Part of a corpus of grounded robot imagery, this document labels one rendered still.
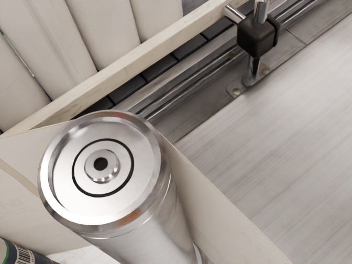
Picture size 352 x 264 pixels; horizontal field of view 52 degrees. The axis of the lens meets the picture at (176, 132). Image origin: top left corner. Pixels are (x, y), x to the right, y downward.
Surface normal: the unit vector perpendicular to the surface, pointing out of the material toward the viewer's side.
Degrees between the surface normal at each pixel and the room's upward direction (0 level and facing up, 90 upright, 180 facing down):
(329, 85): 0
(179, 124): 0
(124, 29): 90
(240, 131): 0
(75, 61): 90
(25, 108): 90
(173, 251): 90
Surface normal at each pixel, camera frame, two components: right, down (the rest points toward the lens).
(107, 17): 0.44, 0.77
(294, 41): -0.10, -0.47
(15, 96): 0.75, 0.54
